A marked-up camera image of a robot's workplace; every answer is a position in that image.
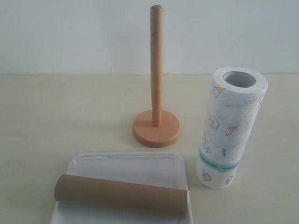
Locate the patterned paper towel roll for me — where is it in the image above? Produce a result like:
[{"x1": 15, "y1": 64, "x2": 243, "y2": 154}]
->
[{"x1": 195, "y1": 67, "x2": 268, "y2": 189}]

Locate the brown cardboard tube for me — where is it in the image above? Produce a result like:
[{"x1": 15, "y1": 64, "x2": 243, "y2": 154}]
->
[{"x1": 54, "y1": 174, "x2": 188, "y2": 219}]

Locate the wooden paper towel holder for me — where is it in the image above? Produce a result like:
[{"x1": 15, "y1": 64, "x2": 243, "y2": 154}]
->
[{"x1": 133, "y1": 5, "x2": 180, "y2": 148}]

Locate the white plastic tray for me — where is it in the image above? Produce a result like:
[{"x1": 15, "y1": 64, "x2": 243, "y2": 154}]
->
[{"x1": 50, "y1": 152, "x2": 193, "y2": 224}]

